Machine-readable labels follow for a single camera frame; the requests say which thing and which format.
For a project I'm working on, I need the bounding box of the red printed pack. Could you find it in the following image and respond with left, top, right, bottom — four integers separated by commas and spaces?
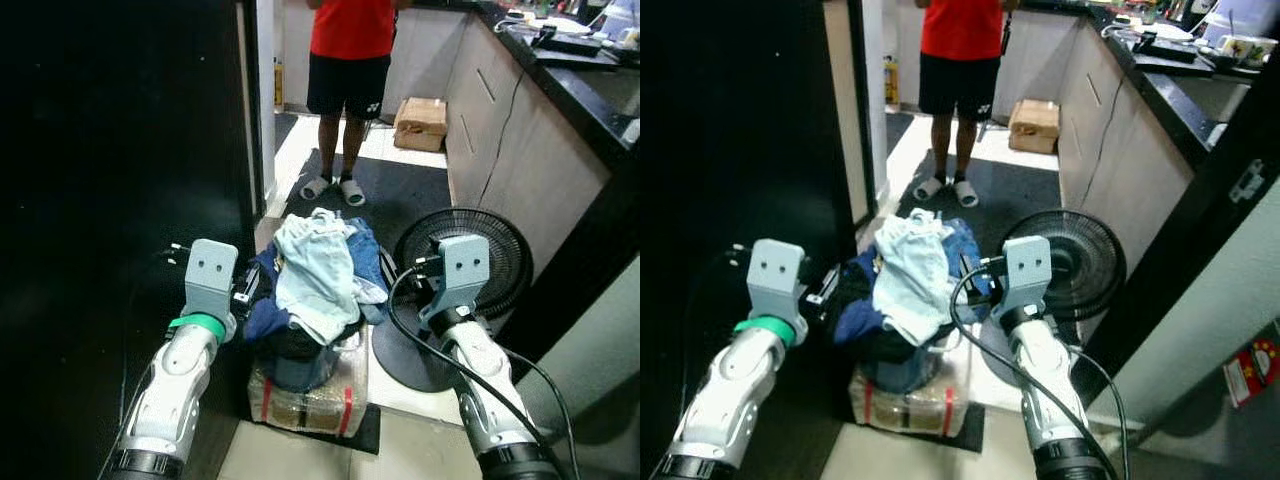
1224, 337, 1280, 408

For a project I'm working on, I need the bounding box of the large dark floor mat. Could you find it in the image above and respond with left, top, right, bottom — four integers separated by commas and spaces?
283, 150, 453, 256
893, 150, 1069, 251

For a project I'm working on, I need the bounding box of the brown cardboard box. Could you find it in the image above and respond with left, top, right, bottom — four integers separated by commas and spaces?
393, 96, 449, 154
1007, 98, 1062, 155

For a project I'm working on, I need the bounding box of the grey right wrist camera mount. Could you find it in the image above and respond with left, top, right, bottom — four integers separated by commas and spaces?
418, 234, 492, 323
990, 234, 1054, 313

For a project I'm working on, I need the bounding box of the beige cabinet with black counter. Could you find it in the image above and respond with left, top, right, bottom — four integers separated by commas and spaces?
283, 0, 641, 286
895, 0, 1280, 271

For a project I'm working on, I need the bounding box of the silver door latch plate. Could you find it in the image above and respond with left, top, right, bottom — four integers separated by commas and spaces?
1231, 158, 1267, 204

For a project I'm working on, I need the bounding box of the person in red shirt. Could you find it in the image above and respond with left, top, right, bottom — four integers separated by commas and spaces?
305, 0, 401, 186
915, 0, 1013, 186

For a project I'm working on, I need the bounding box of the black metal door post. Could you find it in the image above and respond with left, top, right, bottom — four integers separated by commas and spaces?
1070, 55, 1280, 406

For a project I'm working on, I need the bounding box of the black framed door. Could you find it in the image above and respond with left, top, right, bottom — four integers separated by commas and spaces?
640, 0, 881, 480
0, 0, 266, 480

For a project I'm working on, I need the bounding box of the light blue shirt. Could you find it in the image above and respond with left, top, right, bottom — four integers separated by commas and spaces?
872, 208, 958, 347
273, 208, 389, 347

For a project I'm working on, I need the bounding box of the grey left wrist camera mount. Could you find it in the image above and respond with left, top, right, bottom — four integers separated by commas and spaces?
182, 238, 241, 323
746, 238, 809, 321

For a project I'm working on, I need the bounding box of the black floor fan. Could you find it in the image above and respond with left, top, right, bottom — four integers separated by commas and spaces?
371, 207, 534, 394
962, 207, 1129, 389

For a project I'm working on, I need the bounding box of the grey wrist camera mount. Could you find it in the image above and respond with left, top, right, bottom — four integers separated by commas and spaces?
746, 238, 809, 321
182, 238, 241, 323
418, 234, 492, 323
990, 234, 1054, 313

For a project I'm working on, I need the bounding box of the black garment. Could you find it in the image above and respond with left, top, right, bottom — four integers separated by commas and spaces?
255, 325, 366, 366
850, 325, 951, 366

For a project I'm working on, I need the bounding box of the thin cable on cabinet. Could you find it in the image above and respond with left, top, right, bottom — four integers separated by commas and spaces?
478, 68, 525, 206
1093, 70, 1129, 186

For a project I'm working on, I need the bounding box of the slate blue garment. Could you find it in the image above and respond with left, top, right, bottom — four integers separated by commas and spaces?
262, 350, 341, 394
862, 355, 941, 394

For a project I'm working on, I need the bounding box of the black flat tray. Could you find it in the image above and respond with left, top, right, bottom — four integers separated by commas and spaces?
1135, 40, 1216, 79
530, 28, 621, 61

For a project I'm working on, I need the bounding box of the plastic wrapped box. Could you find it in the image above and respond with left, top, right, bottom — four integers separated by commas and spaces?
848, 340, 972, 439
247, 335, 370, 439

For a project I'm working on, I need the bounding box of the dark blue garment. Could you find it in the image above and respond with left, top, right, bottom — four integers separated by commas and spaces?
243, 218, 393, 346
833, 218, 986, 346

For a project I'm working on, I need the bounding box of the white countertop appliance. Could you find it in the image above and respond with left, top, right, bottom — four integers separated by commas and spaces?
600, 0, 641, 31
1198, 0, 1280, 43

